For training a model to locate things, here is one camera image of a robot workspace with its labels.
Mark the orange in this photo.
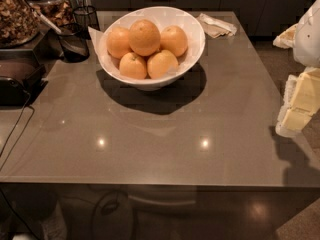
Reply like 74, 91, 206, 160
160, 25, 188, 57
107, 26, 132, 59
119, 52, 147, 80
129, 19, 161, 56
147, 50, 179, 79

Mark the white ceramic bowl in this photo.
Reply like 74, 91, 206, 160
98, 6, 205, 91

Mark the black wire mesh cup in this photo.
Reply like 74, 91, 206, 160
73, 5, 99, 40

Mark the small glass snack jar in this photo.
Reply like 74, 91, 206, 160
28, 0, 74, 26

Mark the black cable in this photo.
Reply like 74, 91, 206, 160
0, 80, 36, 172

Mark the black tray appliance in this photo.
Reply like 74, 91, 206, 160
0, 52, 46, 107

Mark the white paper bowl liner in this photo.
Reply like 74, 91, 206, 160
88, 27, 106, 59

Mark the dark glass cup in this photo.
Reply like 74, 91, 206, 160
58, 23, 89, 63

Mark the folded paper napkin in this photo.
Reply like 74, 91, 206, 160
197, 13, 237, 38

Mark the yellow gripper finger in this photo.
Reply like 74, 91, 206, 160
273, 24, 297, 49
275, 67, 320, 138

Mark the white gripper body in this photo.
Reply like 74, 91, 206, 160
293, 0, 320, 68

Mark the large glass snack jar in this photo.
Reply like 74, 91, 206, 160
0, 0, 39, 48

